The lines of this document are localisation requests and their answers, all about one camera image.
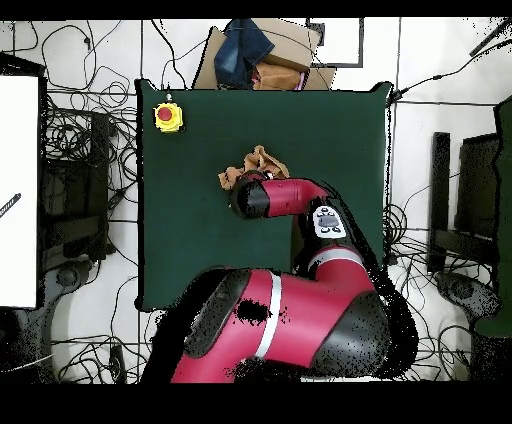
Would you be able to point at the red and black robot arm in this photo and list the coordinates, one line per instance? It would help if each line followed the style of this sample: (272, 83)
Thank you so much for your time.
(300, 312)

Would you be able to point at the black rod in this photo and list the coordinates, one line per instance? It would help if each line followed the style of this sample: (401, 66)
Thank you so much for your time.
(490, 38)

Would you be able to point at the pink cloth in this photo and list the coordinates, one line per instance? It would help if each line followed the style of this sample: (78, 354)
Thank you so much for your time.
(300, 82)

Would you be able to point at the white table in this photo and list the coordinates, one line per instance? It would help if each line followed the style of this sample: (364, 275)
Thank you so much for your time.
(20, 160)

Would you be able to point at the black stand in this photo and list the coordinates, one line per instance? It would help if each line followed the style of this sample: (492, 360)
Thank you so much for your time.
(476, 180)

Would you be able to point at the brown folded cloth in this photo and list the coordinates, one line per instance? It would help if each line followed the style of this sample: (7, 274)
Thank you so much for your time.
(276, 78)

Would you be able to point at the yellow emergency stop button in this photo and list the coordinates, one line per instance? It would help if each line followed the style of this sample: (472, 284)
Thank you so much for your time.
(168, 118)

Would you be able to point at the black flat bar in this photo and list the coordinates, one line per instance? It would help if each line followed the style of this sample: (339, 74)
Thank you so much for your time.
(440, 180)

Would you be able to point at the brown cardboard box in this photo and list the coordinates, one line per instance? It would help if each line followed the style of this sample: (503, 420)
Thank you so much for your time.
(292, 44)

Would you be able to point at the black square frame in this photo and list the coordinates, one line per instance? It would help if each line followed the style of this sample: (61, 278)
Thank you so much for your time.
(340, 64)

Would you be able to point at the dark green tablecloth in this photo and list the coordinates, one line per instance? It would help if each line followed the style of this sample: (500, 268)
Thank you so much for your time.
(200, 240)

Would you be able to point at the black equipment rack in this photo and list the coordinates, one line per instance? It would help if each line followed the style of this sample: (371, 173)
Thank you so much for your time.
(76, 192)

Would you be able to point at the blue denim jeans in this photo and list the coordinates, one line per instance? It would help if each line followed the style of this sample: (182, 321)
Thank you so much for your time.
(240, 52)

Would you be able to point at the tan terry towel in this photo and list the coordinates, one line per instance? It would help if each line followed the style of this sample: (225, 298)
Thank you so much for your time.
(260, 160)

